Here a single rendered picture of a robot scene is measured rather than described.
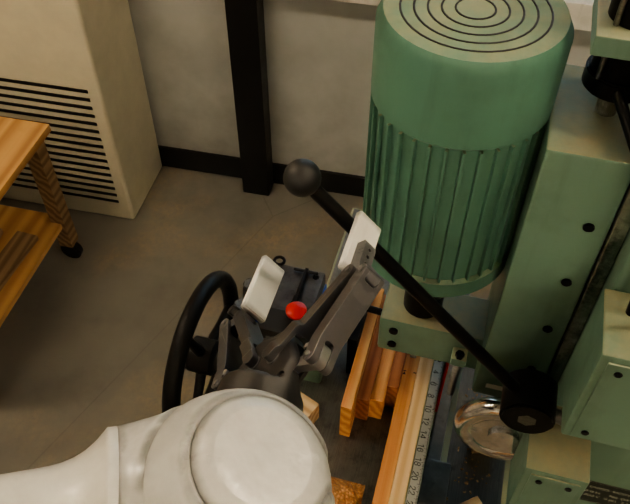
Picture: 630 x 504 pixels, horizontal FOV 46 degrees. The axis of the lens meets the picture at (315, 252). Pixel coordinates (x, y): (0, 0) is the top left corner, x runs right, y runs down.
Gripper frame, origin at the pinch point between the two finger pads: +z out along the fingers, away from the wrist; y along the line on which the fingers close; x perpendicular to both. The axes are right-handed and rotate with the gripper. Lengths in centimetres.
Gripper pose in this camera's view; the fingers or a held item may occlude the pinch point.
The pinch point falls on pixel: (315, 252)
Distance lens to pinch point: 74.5
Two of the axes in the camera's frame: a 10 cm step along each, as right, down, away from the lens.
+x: -6.7, -6.1, -4.3
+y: 7.0, -3.0, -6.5
